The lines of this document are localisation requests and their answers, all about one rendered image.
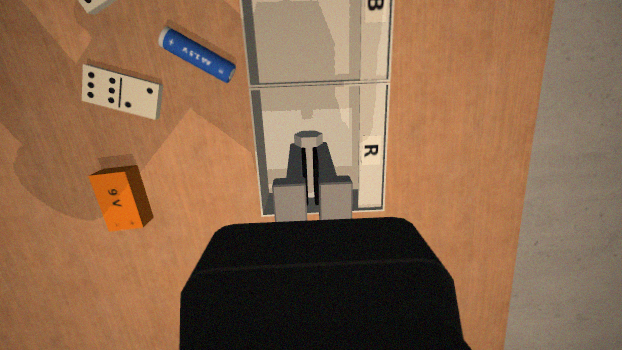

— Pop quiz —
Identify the beige three-compartment bin rack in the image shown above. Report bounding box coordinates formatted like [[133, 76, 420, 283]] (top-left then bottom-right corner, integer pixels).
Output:
[[239, 0, 394, 217]]

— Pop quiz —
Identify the grey hex-head bolt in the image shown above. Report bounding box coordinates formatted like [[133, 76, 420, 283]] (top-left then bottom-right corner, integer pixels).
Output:
[[294, 130, 323, 198]]

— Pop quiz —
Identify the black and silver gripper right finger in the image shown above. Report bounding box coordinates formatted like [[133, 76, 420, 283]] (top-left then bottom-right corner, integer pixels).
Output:
[[313, 142, 353, 220]]

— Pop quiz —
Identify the blue aa battery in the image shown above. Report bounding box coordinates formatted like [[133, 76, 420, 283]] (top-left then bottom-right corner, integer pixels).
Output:
[[158, 26, 236, 83]]

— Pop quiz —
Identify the beige domino tile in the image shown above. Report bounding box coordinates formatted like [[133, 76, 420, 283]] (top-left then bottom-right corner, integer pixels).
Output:
[[82, 64, 163, 120], [78, 0, 117, 15]]

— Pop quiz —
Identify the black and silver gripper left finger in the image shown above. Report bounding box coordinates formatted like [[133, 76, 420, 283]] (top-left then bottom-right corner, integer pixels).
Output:
[[272, 143, 308, 222]]

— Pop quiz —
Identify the orange battery block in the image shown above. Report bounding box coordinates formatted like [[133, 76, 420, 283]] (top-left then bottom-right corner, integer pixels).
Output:
[[88, 165, 154, 232]]

